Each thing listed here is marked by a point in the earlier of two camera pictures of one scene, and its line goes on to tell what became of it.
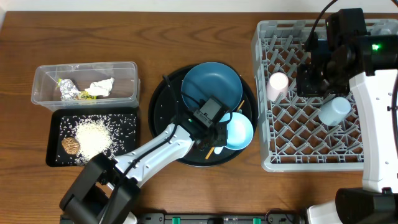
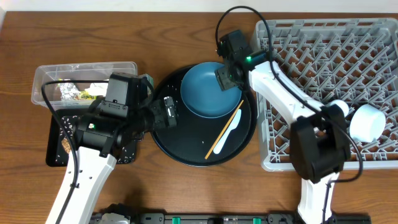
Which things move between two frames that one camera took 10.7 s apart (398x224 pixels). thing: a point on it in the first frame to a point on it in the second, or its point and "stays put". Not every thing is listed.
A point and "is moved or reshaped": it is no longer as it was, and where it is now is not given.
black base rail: [280, 217] stays put
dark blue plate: [205, 79] stays put
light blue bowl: [239, 130] is moved or reshaped
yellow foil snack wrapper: [69, 92] stays put
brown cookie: [70, 145] stays put
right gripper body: [319, 82] to [226, 77]
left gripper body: [219, 135] to [170, 111]
